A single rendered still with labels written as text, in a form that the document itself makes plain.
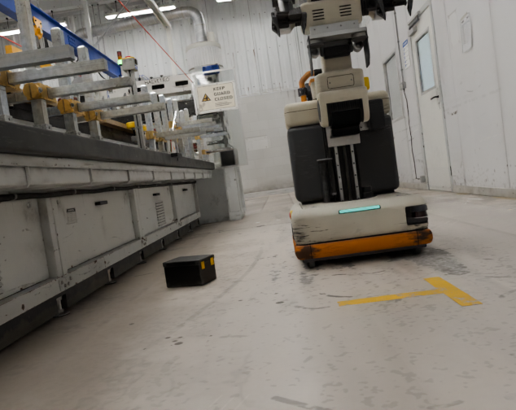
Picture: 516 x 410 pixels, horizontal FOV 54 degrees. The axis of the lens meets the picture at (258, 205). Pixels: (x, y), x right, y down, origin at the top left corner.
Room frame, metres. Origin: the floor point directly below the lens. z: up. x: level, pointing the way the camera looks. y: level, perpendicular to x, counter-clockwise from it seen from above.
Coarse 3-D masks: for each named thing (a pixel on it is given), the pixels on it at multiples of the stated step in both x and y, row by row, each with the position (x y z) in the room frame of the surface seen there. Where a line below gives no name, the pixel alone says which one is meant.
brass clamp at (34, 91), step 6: (30, 84) 1.64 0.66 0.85; (36, 84) 1.65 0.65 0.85; (42, 84) 1.68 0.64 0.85; (24, 90) 1.64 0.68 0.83; (30, 90) 1.64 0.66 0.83; (36, 90) 1.64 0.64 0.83; (42, 90) 1.67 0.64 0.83; (30, 96) 1.64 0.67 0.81; (36, 96) 1.64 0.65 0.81; (42, 96) 1.66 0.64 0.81; (48, 102) 1.75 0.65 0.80; (54, 102) 1.76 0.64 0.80
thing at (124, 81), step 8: (104, 80) 1.70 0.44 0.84; (112, 80) 1.70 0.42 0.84; (120, 80) 1.70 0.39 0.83; (128, 80) 1.69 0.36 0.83; (48, 88) 1.71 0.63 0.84; (56, 88) 1.70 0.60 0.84; (64, 88) 1.70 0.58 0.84; (72, 88) 1.70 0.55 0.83; (80, 88) 1.70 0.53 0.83; (88, 88) 1.70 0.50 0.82; (96, 88) 1.70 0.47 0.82; (104, 88) 1.70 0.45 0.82; (112, 88) 1.71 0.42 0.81; (120, 88) 1.72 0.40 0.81; (8, 96) 1.71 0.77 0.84; (16, 96) 1.71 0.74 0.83; (24, 96) 1.71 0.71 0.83; (48, 96) 1.71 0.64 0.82; (56, 96) 1.71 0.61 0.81; (64, 96) 1.73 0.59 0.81; (8, 104) 1.72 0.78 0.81
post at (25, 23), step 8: (16, 0) 1.67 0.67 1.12; (24, 0) 1.66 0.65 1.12; (16, 8) 1.67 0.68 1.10; (24, 8) 1.66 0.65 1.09; (24, 16) 1.66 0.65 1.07; (32, 16) 1.70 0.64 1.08; (24, 24) 1.66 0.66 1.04; (32, 24) 1.69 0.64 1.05; (24, 32) 1.66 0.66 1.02; (32, 32) 1.68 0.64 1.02; (24, 40) 1.67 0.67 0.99; (32, 40) 1.67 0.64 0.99; (24, 48) 1.67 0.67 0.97; (32, 48) 1.66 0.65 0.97; (32, 104) 1.67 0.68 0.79; (40, 104) 1.66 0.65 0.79; (40, 112) 1.66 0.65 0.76; (40, 120) 1.66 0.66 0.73; (48, 120) 1.69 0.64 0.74
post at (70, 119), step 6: (54, 30) 1.91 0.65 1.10; (60, 30) 1.92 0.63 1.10; (54, 36) 1.91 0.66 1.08; (60, 36) 1.92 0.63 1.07; (54, 42) 1.92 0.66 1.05; (60, 42) 1.91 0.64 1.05; (60, 78) 1.91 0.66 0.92; (66, 78) 1.91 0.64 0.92; (60, 84) 1.92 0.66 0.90; (66, 84) 1.91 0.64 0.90; (72, 96) 1.94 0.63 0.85; (66, 114) 1.92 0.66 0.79; (72, 114) 1.91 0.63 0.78; (66, 120) 1.92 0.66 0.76; (72, 120) 1.91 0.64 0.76; (66, 126) 1.92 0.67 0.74; (72, 126) 1.91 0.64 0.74
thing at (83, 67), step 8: (64, 64) 1.45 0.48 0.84; (72, 64) 1.45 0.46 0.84; (80, 64) 1.45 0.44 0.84; (88, 64) 1.45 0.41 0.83; (96, 64) 1.45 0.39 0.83; (104, 64) 1.44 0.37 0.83; (8, 72) 1.46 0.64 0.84; (16, 72) 1.46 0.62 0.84; (24, 72) 1.45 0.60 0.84; (32, 72) 1.45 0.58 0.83; (40, 72) 1.45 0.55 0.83; (48, 72) 1.45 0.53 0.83; (56, 72) 1.45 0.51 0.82; (64, 72) 1.45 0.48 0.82; (72, 72) 1.45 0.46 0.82; (80, 72) 1.45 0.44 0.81; (88, 72) 1.46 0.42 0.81; (8, 80) 1.46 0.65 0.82; (16, 80) 1.46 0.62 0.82; (24, 80) 1.45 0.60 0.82; (32, 80) 1.46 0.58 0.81; (40, 80) 1.47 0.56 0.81
